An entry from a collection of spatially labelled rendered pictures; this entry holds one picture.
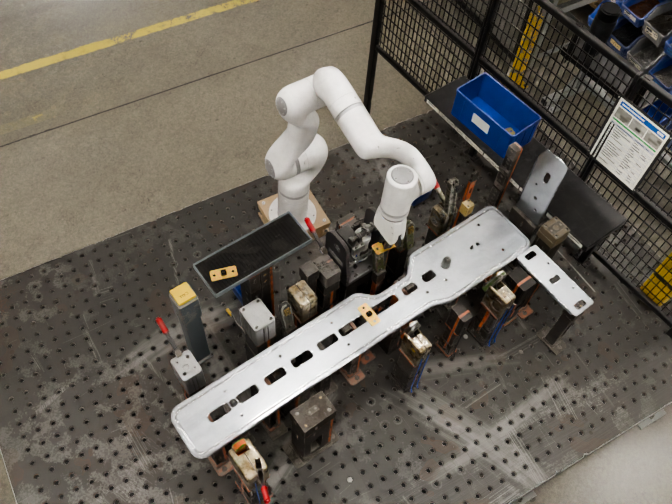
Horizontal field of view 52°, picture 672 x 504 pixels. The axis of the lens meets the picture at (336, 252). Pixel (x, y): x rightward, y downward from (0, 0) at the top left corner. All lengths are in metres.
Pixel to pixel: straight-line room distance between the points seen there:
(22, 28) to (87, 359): 2.84
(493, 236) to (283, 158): 0.81
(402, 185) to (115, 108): 2.77
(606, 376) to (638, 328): 0.26
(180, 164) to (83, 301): 1.43
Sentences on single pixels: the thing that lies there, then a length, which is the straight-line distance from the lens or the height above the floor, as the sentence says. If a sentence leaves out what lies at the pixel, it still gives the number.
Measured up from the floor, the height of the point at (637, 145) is 1.33.
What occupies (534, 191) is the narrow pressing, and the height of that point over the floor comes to 1.13.
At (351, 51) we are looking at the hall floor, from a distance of 4.59.
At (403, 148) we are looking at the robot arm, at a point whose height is 1.61.
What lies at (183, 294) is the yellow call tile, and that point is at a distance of 2.17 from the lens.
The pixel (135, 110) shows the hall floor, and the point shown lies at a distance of 4.30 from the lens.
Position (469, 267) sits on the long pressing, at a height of 1.00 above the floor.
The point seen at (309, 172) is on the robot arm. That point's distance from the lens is 2.51.
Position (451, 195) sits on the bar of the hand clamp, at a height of 1.14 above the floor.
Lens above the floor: 3.04
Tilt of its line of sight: 58 degrees down
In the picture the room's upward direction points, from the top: 6 degrees clockwise
